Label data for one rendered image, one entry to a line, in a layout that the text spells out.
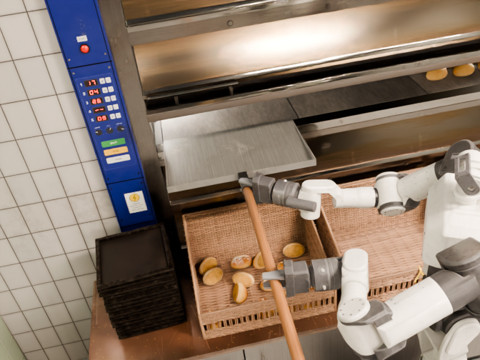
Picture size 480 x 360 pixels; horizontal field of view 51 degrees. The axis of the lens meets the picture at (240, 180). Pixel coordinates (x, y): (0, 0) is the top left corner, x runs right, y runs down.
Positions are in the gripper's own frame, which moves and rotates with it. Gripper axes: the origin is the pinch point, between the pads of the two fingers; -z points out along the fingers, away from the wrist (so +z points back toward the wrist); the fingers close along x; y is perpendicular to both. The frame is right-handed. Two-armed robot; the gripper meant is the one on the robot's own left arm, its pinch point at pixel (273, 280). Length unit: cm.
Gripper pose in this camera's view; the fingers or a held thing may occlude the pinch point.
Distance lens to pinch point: 143.3
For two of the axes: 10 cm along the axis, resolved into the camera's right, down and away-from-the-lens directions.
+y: -0.4, -5.9, 8.0
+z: 9.9, -1.1, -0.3
